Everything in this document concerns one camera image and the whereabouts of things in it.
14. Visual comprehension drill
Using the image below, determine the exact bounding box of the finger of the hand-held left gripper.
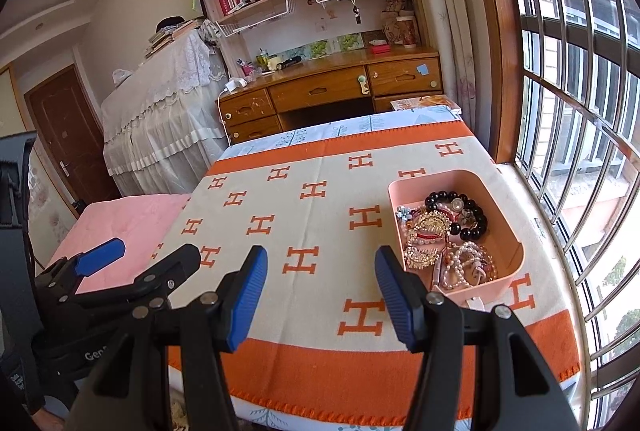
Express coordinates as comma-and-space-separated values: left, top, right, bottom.
34, 237, 127, 298
70, 243, 202, 313

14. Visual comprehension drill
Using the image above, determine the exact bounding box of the brown wooden door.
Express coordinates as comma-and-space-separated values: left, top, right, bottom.
24, 64, 122, 207

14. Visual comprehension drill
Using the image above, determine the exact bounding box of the black bead bracelet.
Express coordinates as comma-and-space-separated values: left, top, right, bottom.
425, 192, 488, 242

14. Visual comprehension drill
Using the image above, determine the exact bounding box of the patterned desk container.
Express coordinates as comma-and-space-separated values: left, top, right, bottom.
383, 8, 420, 48

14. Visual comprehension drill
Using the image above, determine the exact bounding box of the pink blanket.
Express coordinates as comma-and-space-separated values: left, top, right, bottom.
47, 194, 193, 292

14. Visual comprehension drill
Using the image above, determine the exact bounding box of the magazine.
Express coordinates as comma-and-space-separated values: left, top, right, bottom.
390, 95, 461, 114

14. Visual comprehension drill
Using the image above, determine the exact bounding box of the gold rhinestone hair comb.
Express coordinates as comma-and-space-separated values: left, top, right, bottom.
405, 243, 443, 270
407, 211, 451, 247

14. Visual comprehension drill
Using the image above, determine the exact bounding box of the white pearl necklace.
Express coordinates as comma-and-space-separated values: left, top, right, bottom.
435, 241, 498, 290

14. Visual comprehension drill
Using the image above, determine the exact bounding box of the white lace covered piano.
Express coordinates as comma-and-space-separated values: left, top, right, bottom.
100, 28, 231, 197

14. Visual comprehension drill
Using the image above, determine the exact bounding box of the white wire shelf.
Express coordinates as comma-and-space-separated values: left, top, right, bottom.
215, 0, 401, 37

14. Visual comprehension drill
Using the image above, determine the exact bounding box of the pink plastic box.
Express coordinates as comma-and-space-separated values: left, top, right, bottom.
387, 168, 525, 312

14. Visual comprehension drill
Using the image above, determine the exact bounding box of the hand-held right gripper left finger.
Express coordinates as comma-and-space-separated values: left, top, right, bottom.
65, 245, 269, 431

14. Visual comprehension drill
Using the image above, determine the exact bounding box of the stack of books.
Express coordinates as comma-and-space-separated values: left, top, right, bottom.
145, 18, 206, 60

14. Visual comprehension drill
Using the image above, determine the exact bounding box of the wooden desk with drawers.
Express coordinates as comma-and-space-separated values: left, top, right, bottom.
217, 44, 446, 147

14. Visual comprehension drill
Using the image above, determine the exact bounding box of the metal window grille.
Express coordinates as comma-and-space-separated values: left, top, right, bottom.
492, 0, 640, 431

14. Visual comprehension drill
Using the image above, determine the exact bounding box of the orange beige printed blanket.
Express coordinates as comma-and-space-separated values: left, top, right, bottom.
150, 121, 583, 419

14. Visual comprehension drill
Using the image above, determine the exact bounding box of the wooden window frame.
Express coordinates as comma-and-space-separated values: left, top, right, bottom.
465, 0, 524, 164

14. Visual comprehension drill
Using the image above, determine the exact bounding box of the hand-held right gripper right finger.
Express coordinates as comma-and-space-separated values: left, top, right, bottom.
375, 245, 581, 431

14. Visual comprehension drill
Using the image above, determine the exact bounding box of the pale floral curtain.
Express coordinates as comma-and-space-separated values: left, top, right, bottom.
390, 0, 477, 112

